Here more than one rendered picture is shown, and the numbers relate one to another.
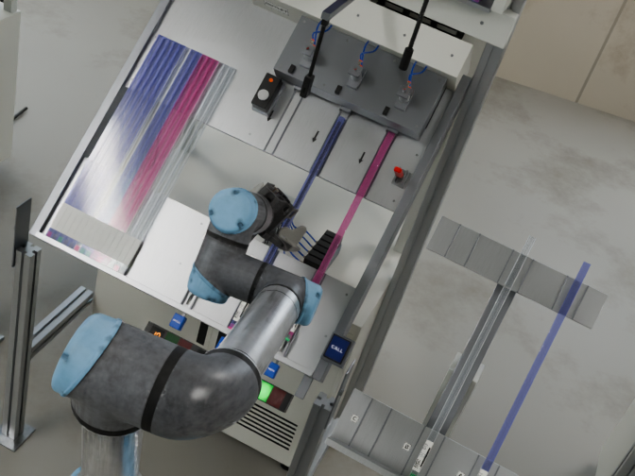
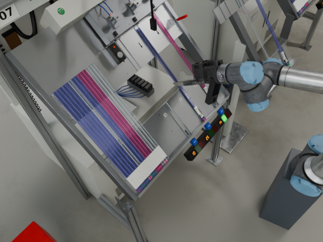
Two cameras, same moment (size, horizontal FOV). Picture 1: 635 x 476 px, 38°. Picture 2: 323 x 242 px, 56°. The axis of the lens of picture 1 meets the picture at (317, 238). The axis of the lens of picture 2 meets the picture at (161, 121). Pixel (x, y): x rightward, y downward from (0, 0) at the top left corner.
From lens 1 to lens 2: 1.47 m
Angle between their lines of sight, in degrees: 44
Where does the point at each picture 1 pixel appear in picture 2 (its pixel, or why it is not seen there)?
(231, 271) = (267, 87)
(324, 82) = (128, 23)
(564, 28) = not seen: outside the picture
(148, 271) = (170, 147)
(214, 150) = (49, 115)
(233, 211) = (259, 70)
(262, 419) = not seen: hidden behind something
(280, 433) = not seen: hidden behind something
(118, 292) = (109, 181)
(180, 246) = (165, 128)
